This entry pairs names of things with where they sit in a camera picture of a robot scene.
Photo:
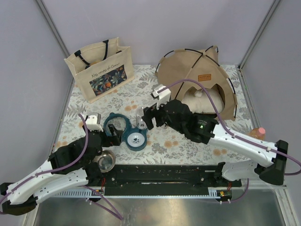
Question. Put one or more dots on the pink capped juice bottle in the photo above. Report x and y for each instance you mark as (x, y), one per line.
(258, 133)

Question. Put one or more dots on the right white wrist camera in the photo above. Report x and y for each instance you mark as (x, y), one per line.
(162, 94)

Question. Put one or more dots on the white toy ball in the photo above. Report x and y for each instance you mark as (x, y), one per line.
(198, 93)

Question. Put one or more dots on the teal pet bowl stand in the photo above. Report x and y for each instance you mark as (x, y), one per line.
(135, 138)

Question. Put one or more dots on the floral patterned table mat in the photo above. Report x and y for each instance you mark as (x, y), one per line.
(164, 145)

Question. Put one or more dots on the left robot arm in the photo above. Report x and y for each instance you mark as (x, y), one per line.
(70, 166)

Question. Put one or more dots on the clear plastic water bottle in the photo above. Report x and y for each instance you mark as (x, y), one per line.
(139, 118)

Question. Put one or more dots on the stainless steel bowl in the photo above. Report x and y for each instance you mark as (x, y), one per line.
(106, 161)

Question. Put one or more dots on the cream fluffy pillow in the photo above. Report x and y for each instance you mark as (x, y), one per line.
(203, 104)

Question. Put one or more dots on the black tent pole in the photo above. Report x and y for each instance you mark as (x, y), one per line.
(200, 61)

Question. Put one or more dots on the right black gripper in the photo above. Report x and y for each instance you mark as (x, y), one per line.
(150, 113)

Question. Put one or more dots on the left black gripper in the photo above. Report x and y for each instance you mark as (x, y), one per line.
(115, 140)

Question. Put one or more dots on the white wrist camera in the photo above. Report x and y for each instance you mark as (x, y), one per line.
(93, 122)
(162, 94)

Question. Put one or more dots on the beige floral tote bag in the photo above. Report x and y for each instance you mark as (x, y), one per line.
(100, 68)

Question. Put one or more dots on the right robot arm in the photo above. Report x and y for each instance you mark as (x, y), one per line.
(266, 160)

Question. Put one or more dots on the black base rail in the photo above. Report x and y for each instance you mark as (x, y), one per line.
(161, 180)

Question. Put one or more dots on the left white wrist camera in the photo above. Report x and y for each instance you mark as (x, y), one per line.
(93, 122)

